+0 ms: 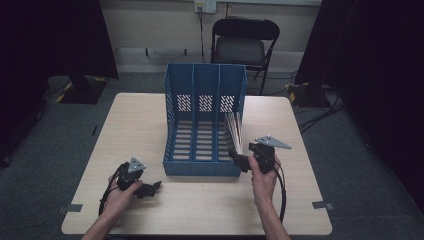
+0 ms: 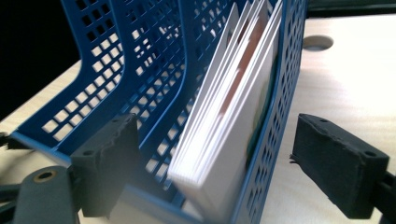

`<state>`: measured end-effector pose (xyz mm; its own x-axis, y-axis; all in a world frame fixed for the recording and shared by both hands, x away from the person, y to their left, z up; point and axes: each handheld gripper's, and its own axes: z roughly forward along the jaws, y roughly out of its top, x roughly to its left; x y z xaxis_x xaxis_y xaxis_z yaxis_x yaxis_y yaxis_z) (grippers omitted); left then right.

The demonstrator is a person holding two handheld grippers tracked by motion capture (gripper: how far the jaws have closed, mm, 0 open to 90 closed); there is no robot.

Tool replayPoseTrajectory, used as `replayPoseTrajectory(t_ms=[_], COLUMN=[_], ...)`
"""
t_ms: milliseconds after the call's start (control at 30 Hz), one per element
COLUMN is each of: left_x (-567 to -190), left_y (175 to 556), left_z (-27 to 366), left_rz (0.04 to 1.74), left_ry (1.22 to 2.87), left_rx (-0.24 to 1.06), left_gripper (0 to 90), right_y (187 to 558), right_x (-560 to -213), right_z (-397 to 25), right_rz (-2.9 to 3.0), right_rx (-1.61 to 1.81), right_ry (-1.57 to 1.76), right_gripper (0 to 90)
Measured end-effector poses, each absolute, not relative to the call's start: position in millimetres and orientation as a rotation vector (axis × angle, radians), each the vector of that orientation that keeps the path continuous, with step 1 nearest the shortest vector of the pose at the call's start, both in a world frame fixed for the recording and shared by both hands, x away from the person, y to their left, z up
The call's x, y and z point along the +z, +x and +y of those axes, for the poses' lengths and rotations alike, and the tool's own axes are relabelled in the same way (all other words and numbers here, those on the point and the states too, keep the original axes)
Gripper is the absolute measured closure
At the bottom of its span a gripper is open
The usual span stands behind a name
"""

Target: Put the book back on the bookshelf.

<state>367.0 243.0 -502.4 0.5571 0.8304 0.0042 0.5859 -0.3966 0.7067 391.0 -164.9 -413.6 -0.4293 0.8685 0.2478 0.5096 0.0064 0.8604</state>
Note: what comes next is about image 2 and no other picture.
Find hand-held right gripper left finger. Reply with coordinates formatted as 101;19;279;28
70;113;140;218

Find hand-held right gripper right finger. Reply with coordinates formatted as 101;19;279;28
290;113;390;220

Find blue plastic mesh file rack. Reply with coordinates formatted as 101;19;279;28
10;0;309;224

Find stack of white booklets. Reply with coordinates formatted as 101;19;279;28
167;0;283;222

